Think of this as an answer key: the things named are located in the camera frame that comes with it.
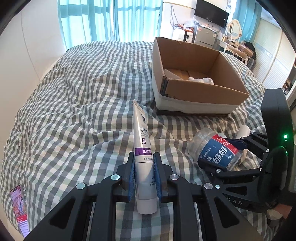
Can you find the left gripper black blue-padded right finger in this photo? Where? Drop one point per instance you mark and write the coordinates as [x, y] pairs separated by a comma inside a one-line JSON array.
[[201, 212]]

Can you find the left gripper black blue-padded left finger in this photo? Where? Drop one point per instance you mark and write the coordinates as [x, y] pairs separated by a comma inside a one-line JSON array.
[[88, 212]]

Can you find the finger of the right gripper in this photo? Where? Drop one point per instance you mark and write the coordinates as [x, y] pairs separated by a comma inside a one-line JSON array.
[[218, 173], [256, 143]]

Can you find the clear cotton swab jar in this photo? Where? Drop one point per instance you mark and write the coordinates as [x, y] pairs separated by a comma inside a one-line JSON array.
[[211, 147]]

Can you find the white cream tube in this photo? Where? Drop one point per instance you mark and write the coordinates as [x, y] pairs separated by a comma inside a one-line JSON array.
[[145, 186]]

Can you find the white louvered wardrobe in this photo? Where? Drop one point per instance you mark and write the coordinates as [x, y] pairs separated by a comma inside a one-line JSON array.
[[274, 55]]

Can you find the checkered bed duvet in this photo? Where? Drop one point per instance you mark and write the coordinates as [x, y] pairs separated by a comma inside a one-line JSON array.
[[77, 124]]

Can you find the white vanity desk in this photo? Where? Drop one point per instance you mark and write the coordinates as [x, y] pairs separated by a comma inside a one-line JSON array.
[[239, 50]]

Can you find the brown cardboard box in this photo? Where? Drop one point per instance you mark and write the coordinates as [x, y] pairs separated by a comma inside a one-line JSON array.
[[192, 79]]

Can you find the oval vanity mirror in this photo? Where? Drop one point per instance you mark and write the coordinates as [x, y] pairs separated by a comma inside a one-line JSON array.
[[234, 29]]

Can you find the silver mini fridge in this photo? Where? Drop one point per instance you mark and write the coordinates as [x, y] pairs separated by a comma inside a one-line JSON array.
[[205, 37]]

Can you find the right teal curtain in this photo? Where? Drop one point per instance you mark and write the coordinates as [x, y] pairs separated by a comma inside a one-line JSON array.
[[248, 13]]

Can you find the teal curtain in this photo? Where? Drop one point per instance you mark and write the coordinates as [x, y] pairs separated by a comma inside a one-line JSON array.
[[86, 21], [137, 20], [248, 13]]

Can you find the white suitcase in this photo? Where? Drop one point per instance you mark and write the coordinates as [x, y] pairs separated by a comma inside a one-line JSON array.
[[183, 34]]

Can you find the middle teal curtain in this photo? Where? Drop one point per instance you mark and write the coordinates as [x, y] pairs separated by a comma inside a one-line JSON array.
[[137, 20]]

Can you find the left teal curtain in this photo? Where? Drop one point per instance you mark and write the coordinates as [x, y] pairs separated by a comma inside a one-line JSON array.
[[86, 21]]

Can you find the black wall television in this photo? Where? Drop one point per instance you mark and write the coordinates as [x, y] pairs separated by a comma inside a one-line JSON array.
[[211, 13]]

